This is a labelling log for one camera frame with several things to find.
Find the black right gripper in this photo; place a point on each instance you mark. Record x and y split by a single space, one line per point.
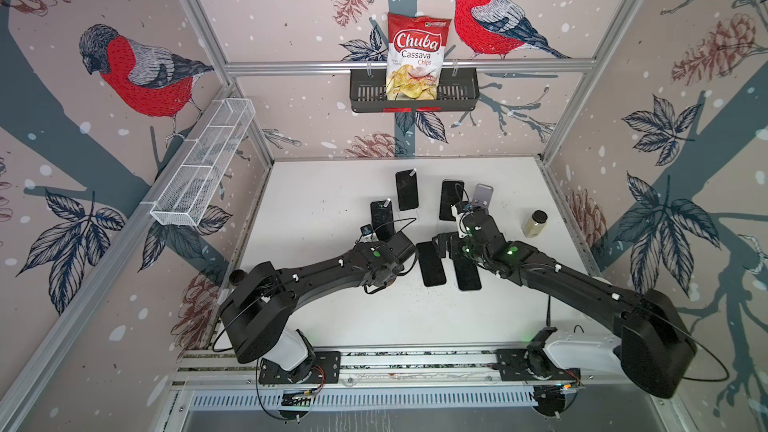
451 239

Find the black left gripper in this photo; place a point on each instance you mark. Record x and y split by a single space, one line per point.
399 270

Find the grey round phone stand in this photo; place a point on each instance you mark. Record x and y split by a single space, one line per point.
482 196

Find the black phone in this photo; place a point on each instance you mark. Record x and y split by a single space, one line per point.
467 275
407 189
451 194
430 264

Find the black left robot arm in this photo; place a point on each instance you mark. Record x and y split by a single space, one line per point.
255 314

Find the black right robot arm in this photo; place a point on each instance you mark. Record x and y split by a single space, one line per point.
648 342

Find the purple edged phone on stand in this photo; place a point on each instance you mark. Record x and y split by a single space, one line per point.
382 219

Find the yellow liquid jar black lid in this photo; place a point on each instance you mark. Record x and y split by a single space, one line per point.
535 224

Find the red cassava chips bag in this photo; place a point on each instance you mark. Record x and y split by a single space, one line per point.
416 49

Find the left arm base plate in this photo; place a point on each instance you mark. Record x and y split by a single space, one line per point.
320 367

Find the black wall basket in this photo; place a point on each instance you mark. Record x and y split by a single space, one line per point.
457 91

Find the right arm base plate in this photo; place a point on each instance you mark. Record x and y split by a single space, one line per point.
519 364

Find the white wire mesh basket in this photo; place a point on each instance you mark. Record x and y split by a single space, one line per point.
193 185

